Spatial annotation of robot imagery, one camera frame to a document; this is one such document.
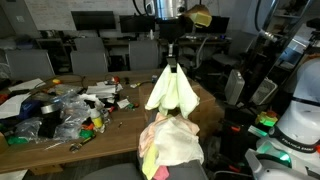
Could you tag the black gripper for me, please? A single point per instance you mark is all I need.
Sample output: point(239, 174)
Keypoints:
point(171, 36)

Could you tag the pale green towel cloth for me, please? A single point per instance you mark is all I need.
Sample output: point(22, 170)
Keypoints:
point(173, 91)

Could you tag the peach shirt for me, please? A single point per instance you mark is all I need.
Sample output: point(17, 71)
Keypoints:
point(150, 133)

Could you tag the white terry towel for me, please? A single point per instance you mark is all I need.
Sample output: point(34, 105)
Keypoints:
point(176, 143)

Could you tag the bright yellow microfibre cloth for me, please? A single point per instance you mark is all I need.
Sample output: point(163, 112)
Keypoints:
point(150, 163)

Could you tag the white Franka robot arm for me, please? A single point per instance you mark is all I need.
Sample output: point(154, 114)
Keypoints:
point(300, 123)

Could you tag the small black object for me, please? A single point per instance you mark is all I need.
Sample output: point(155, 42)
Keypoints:
point(126, 80)

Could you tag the large brown cardboard box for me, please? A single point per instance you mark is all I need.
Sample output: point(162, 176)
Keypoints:
point(203, 103)

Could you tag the red ball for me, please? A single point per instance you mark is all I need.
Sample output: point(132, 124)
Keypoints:
point(115, 79)

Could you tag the small white card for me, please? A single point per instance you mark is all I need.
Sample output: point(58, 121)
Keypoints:
point(123, 103)

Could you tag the white tower heater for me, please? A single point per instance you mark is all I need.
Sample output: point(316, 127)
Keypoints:
point(234, 86)

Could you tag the white paper stack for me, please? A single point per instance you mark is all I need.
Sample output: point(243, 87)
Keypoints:
point(101, 89)

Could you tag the small screw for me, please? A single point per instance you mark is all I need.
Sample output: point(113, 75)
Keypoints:
point(120, 125)

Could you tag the large black monitor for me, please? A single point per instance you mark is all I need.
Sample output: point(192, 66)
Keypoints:
point(93, 20)

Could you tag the white bottle yellow label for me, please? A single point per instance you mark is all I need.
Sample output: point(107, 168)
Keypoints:
point(96, 120)

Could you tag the white grille heater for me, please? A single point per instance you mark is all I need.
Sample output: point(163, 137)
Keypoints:
point(264, 91)

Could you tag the orange plastic item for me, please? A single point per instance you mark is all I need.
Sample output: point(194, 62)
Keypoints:
point(88, 126)

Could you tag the emergency stop button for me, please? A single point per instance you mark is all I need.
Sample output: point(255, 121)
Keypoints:
point(266, 119)

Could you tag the green plastic item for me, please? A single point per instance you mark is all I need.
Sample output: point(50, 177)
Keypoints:
point(86, 133)

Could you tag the clear plastic bag pile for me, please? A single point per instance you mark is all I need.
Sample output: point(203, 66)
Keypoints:
point(66, 113)

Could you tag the adjustable wrench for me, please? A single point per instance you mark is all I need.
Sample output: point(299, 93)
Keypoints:
point(81, 142)

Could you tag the metal shelf rack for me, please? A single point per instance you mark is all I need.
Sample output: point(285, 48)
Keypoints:
point(283, 20)

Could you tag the silver tape roll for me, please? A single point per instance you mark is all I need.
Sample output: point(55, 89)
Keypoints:
point(50, 108)

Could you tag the white paper sheet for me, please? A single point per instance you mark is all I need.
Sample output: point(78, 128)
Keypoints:
point(26, 85)
point(13, 106)

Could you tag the blue bag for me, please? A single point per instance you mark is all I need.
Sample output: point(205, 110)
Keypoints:
point(29, 110)

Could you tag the green plastic bag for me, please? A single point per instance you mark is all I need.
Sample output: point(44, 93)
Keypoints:
point(16, 140)

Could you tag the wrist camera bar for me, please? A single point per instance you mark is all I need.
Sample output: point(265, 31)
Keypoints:
point(200, 16)

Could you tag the wall whiteboard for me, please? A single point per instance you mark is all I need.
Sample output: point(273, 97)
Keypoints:
point(50, 13)

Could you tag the black camera on stand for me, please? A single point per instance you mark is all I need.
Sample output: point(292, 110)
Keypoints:
point(314, 26)

